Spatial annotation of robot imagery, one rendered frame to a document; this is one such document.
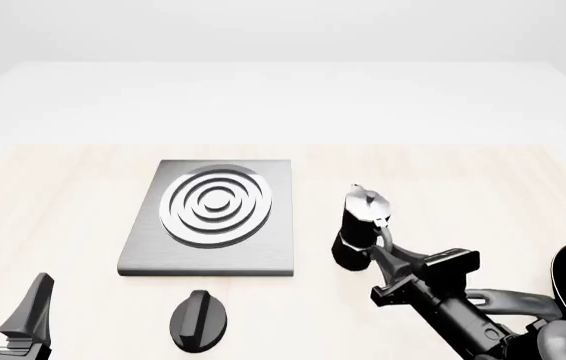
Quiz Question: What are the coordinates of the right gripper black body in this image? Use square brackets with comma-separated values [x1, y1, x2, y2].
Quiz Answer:
[369, 249, 482, 310]

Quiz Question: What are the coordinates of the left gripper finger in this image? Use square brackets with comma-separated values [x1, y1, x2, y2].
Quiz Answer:
[0, 272, 56, 348]

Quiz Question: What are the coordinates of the round black stove knob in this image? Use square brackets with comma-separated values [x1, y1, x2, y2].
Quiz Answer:
[168, 288, 230, 354]

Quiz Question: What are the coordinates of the flat stove plate with rings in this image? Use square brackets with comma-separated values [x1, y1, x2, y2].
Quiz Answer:
[116, 159, 297, 279]

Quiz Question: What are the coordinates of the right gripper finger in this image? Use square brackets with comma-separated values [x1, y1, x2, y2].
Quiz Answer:
[386, 239, 432, 267]
[370, 246, 417, 289]

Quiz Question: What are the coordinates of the black and silver moka pot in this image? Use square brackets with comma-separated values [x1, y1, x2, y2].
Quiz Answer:
[331, 182, 395, 272]

